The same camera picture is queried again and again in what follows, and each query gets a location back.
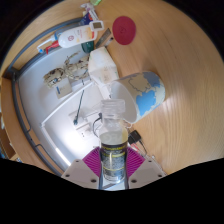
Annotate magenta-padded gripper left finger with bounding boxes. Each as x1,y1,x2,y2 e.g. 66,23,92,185
61,146,103,191

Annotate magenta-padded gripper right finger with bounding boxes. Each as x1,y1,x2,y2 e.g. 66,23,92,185
124,146,165,191

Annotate clear bottle with dark label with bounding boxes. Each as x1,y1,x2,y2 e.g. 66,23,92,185
98,98,130,184

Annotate small black charger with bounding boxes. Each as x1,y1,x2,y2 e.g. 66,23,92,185
128,130,144,146

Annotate white desk lamp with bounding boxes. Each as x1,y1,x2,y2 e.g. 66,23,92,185
40,79,101,168

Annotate white mug with blue patches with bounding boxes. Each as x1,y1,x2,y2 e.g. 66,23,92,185
109,70,166,125

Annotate white box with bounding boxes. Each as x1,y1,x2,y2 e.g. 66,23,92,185
87,46,120,88

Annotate white lotion bottle, red pump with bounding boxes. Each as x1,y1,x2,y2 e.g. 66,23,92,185
44,25,98,55

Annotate flat round red coaster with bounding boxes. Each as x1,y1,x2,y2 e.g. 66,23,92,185
111,15,137,46

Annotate small white digital clock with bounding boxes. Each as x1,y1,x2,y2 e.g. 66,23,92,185
89,20,105,32

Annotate white tube with print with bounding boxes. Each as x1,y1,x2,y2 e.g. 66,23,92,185
79,3,100,23

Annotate grey metal frame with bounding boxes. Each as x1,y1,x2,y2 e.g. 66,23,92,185
3,16,84,175

